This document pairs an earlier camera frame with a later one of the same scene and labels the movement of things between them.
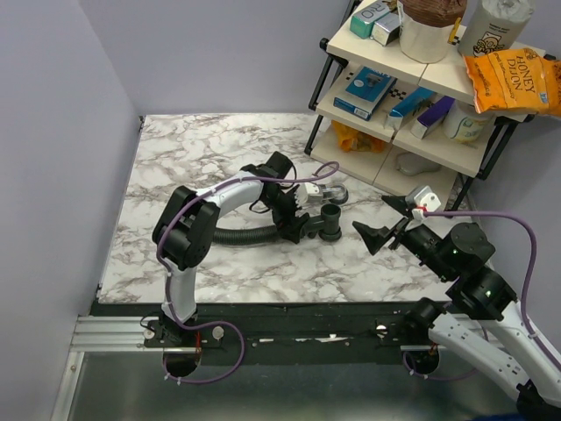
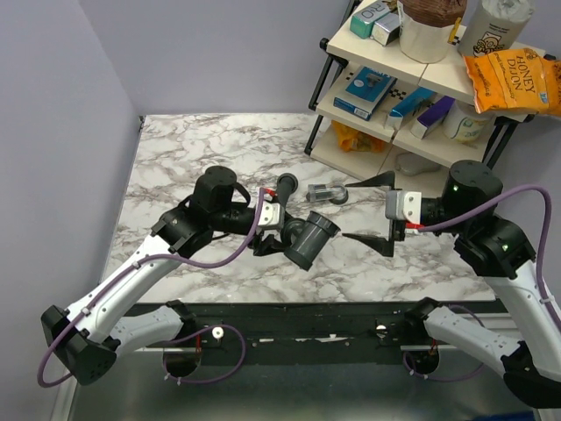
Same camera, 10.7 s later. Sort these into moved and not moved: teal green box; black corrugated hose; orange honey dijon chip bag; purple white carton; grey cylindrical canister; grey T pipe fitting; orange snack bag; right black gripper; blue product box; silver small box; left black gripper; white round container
Moved: grey T pipe fitting; black corrugated hose; left black gripper; right black gripper
Not moved: orange snack bag; purple white carton; silver small box; grey cylindrical canister; orange honey dijon chip bag; blue product box; white round container; teal green box
